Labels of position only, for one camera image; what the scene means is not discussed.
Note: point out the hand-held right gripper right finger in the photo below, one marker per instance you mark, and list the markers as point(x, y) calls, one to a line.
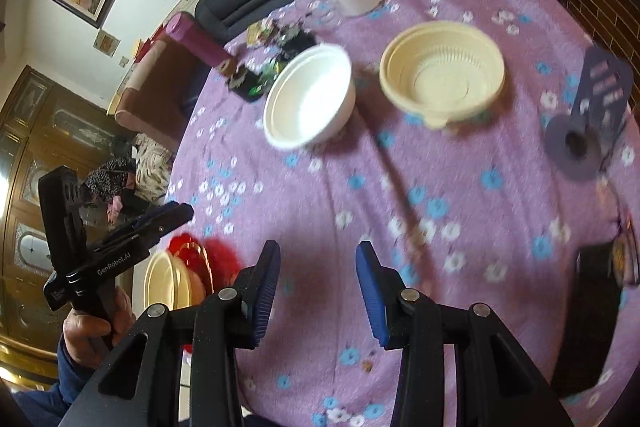
point(372, 287)

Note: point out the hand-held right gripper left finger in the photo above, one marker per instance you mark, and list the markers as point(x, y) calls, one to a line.
point(267, 279)

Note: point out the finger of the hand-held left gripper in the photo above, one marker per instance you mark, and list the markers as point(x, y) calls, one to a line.
point(150, 214)
point(175, 217)

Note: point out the red glass plate gold rim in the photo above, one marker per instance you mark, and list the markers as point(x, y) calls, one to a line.
point(182, 244)
point(207, 274)

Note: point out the cream ribbed plastic bowl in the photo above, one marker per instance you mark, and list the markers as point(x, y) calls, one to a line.
point(445, 72)
point(167, 282)

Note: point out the white foam bowl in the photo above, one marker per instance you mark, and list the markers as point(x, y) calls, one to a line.
point(305, 97)

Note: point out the person's left forearm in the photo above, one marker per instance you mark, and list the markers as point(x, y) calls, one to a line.
point(50, 397)

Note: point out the person's left hand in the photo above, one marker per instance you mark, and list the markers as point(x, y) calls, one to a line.
point(90, 337)

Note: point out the printed blanket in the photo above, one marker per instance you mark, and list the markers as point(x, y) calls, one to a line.
point(152, 167)

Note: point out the wooden glass-door cabinet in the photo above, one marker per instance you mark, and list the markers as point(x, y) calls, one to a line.
point(30, 167)

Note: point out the purple floral tablecloth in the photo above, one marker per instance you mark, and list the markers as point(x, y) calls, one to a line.
point(450, 217)

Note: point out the brown armchair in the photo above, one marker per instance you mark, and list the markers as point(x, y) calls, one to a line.
point(160, 97)

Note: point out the black pot with brown figure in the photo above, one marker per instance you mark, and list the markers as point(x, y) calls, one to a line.
point(245, 82)

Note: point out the green snack packet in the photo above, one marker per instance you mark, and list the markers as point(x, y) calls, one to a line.
point(270, 77)

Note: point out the red box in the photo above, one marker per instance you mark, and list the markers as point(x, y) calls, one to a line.
point(150, 42)

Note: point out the small framed picture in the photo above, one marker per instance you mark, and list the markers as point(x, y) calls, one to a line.
point(106, 43)

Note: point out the purple thermos bottle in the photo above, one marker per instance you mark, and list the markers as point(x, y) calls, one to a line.
point(197, 39)

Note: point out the yellow snack packet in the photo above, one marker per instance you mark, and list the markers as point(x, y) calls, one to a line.
point(260, 32)

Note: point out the purple metal phone stand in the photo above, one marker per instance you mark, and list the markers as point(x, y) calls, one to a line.
point(600, 92)

